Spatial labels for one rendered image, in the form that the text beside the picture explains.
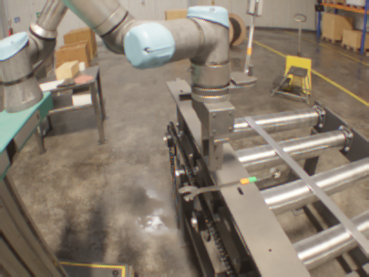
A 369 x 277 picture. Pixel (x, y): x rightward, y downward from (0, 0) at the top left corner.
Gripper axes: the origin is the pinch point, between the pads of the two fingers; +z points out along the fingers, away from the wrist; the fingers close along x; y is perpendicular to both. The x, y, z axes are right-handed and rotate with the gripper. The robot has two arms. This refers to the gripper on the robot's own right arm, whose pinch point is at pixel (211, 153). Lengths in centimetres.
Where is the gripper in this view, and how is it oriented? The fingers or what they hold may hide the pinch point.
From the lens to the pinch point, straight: 61.5
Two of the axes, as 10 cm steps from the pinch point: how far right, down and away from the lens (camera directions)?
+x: 2.2, 4.9, -8.4
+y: -9.7, 1.5, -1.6
